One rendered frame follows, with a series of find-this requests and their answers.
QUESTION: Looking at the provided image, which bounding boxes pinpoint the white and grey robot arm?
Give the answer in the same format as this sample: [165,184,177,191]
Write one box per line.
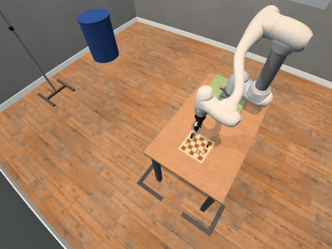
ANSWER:
[194,5,313,127]

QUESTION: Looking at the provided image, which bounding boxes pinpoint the chessboard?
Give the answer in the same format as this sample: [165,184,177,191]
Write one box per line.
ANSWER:
[178,130,215,164]

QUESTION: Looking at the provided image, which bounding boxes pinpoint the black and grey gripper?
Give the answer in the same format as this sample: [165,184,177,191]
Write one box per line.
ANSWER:
[193,114,206,134]

